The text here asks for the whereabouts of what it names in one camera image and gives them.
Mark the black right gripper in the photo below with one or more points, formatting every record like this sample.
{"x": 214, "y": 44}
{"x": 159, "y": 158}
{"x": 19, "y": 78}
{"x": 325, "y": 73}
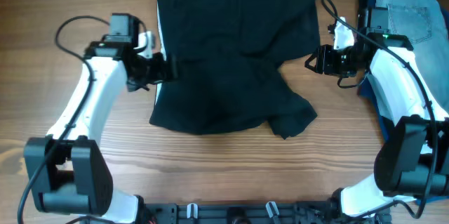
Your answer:
{"x": 326, "y": 60}

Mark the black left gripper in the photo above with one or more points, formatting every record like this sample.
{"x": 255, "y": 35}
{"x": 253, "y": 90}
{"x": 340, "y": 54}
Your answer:
{"x": 167, "y": 71}

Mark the black shorts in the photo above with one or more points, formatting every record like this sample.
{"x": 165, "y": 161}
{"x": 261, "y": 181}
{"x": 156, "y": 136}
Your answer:
{"x": 228, "y": 54}

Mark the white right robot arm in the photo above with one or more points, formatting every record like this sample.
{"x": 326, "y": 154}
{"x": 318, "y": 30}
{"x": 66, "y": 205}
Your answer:
{"x": 413, "y": 163}

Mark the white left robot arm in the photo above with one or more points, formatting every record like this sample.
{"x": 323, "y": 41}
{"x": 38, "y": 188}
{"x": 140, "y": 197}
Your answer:
{"x": 67, "y": 172}

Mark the light blue denim shorts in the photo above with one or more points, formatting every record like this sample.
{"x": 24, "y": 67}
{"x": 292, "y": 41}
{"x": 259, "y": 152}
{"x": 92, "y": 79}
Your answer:
{"x": 423, "y": 23}

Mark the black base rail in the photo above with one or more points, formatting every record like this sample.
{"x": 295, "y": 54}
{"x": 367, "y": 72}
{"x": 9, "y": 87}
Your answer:
{"x": 313, "y": 212}

